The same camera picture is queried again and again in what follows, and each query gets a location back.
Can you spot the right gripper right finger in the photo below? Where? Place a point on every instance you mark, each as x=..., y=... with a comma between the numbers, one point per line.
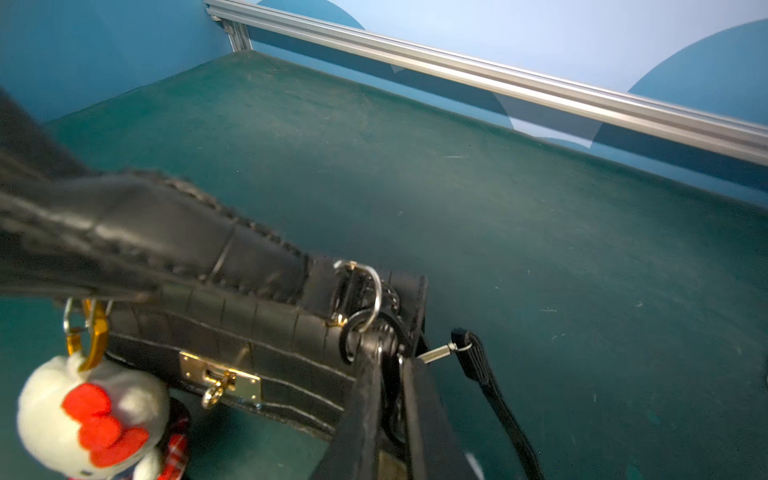
x=433, y=449

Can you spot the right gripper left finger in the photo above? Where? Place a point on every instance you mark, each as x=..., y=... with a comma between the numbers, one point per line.
x=353, y=452

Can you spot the black leather handbag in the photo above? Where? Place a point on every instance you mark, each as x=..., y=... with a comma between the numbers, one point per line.
x=188, y=276

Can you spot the white kitty plush charm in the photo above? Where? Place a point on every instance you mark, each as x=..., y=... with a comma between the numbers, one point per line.
x=109, y=422

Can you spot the aluminium back rail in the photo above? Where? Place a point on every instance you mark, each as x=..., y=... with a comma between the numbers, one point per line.
x=718, y=134

